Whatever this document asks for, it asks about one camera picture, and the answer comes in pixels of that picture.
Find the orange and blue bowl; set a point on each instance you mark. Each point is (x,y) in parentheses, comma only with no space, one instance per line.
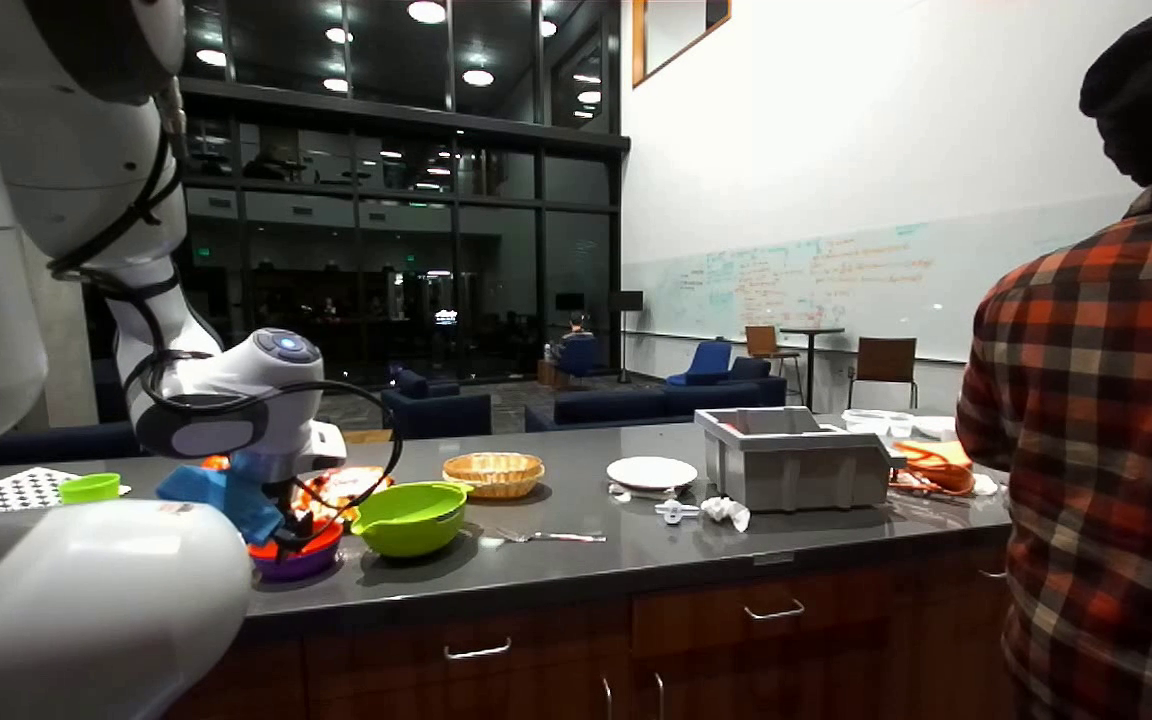
(299,563)

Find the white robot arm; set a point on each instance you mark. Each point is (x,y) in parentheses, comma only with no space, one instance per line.
(112,611)

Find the green bowl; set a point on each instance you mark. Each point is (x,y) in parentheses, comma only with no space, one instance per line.
(408,519)

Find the dark blue sofa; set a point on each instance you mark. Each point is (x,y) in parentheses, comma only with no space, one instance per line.
(650,403)

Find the white plate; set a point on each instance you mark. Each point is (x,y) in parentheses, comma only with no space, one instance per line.
(650,472)

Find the blue armchair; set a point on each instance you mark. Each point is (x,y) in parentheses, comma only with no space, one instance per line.
(709,361)

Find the woven wicker basket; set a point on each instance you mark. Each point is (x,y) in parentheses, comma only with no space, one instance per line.
(495,472)

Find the crumpled white wrapper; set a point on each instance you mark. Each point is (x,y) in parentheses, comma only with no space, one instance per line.
(716,510)

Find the metal spoon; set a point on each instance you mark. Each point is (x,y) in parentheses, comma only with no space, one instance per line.
(543,536)

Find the grey metal bin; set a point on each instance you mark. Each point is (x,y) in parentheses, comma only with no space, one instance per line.
(789,460)

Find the round high table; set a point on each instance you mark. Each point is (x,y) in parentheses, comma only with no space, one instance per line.
(814,339)

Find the snack bag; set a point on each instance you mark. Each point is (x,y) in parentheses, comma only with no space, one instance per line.
(333,491)

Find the wooden chair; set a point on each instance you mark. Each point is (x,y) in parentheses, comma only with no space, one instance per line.
(884,374)

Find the orange food packet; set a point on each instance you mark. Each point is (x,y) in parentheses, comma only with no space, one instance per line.
(939,460)

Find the small green cup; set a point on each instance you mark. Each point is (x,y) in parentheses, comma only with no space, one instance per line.
(89,491)

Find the person in plaid shirt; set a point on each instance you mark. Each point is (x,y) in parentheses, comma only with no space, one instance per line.
(1058,399)

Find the blue wrist camera box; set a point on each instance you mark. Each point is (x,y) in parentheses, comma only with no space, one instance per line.
(230,495)

